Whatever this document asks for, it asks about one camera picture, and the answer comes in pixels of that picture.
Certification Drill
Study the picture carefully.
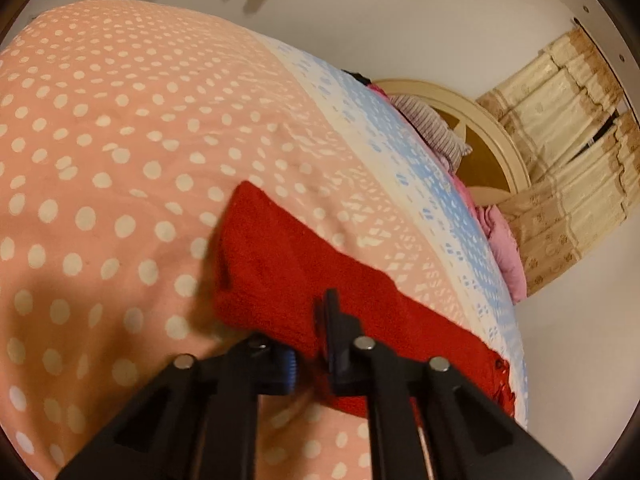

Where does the pink polka dot blanket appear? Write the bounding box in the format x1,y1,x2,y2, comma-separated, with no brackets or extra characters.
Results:
0,0,528,480

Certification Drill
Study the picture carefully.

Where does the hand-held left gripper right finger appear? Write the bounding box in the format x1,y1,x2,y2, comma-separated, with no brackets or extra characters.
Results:
313,287,572,480

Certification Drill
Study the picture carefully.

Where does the beige patterned curtain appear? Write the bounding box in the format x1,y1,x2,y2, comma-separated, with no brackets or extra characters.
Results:
475,27,626,173
497,112,640,297

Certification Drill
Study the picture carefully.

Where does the striped pillow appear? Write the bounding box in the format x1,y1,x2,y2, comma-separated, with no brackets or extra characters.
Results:
387,94,473,171

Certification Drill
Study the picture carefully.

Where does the red knitted sweater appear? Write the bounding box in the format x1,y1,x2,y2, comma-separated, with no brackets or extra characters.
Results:
210,180,518,418

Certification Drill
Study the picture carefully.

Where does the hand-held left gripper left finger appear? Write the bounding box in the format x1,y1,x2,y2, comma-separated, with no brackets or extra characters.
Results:
57,332,299,480

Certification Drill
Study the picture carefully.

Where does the cream round headboard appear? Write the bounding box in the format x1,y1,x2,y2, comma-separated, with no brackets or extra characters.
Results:
372,78,532,208

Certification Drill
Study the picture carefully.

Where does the pink cloth bundle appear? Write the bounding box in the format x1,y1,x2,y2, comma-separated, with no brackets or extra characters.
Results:
367,85,528,303

